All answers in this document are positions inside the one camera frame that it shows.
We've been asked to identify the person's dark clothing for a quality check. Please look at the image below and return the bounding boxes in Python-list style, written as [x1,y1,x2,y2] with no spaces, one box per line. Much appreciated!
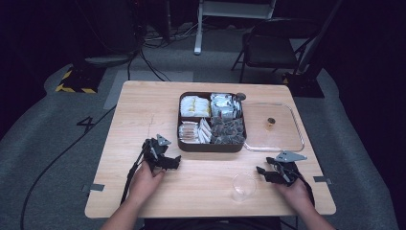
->
[143,216,282,230]

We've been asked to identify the pile of white yellow packets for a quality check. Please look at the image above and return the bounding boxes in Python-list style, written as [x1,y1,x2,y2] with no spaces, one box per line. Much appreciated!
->
[180,95,212,118]

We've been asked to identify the pile of dark tea bags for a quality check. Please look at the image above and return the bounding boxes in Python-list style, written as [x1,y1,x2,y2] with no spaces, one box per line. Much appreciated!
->
[210,116,246,146]

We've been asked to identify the white metal stand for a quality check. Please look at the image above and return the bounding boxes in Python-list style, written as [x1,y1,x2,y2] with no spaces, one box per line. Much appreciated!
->
[193,0,278,57]

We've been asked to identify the row of clear brown sticks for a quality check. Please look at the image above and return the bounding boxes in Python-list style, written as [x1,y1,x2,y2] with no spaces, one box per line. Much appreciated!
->
[178,121,201,145]

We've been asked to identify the black stand base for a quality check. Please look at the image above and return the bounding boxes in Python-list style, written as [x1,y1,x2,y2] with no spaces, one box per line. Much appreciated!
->
[282,71,326,99]

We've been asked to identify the pile of silver packets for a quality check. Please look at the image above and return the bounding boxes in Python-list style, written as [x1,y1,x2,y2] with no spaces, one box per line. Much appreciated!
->
[210,92,243,120]

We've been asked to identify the yellow black striped base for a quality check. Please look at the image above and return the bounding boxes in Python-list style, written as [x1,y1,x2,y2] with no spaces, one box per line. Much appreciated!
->
[55,64,107,95]

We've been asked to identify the person's left hand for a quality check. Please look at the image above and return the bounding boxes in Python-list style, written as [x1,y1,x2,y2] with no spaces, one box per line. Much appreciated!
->
[128,159,168,205]

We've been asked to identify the hand-held gripper cable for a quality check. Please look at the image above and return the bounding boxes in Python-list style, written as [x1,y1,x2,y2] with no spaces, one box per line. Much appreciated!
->
[120,140,151,206]
[295,171,316,207]

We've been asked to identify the right hand-held gripper cable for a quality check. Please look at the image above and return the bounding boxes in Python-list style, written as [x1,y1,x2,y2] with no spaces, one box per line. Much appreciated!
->
[295,171,316,207]

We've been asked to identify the clear lid with brown knob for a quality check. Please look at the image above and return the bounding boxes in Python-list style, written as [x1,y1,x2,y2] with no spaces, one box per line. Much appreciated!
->
[241,102,305,153]

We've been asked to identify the left hand-held gripper cable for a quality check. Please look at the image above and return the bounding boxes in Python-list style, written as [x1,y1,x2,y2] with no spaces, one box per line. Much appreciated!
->
[120,140,151,206]

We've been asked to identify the clear plastic cup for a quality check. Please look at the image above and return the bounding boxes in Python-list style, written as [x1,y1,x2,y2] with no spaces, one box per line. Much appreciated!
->
[231,172,258,203]

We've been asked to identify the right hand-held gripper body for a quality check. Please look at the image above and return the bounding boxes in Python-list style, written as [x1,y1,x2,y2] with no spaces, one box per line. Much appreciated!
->
[265,150,308,187]

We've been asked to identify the row of white sachets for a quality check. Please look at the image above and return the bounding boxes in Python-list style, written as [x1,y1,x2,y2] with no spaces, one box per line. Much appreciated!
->
[197,117,213,145]

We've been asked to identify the person's right hand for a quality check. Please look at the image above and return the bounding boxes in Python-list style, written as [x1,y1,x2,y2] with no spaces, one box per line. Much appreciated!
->
[275,177,313,216]

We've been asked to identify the brown compartment box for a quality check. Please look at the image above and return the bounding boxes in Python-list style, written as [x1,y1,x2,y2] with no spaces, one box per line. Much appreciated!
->
[176,91,248,153]

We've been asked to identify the black folding chair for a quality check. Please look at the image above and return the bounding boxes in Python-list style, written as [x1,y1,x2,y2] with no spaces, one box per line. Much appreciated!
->
[231,16,321,84]

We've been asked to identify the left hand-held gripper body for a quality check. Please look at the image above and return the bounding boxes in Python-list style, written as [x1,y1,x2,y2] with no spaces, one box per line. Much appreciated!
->
[143,133,172,173]

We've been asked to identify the black floor cable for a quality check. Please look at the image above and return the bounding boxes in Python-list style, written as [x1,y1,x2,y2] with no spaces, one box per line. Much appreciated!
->
[19,104,118,230]

